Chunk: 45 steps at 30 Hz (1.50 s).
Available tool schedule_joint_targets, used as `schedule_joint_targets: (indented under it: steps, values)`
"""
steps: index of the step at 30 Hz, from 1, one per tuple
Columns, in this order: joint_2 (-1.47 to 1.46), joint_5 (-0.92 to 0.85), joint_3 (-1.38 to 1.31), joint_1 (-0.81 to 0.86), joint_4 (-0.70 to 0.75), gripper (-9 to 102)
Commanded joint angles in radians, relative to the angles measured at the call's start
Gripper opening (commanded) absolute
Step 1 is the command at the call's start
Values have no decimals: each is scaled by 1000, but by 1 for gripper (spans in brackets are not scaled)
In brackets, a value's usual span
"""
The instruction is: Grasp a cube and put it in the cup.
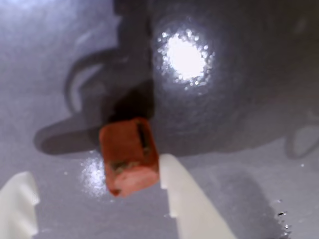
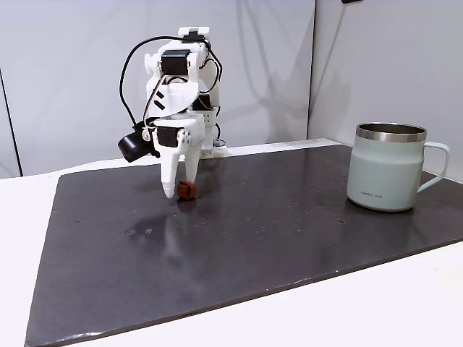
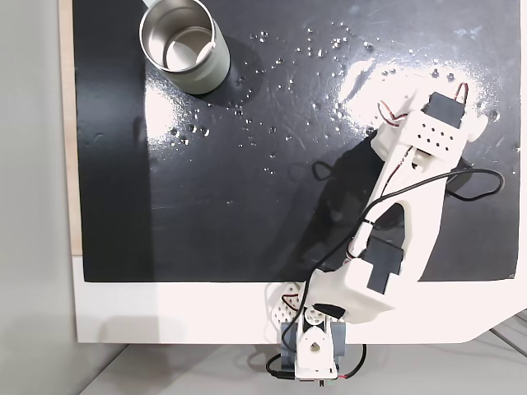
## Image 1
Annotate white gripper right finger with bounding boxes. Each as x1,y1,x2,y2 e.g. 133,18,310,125
159,153,236,239

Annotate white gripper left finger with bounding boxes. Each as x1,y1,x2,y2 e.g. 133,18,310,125
0,171,40,239

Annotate red-brown cube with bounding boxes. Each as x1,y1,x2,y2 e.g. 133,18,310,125
98,117,160,198

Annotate black table mat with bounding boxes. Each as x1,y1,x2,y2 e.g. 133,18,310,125
0,0,319,239

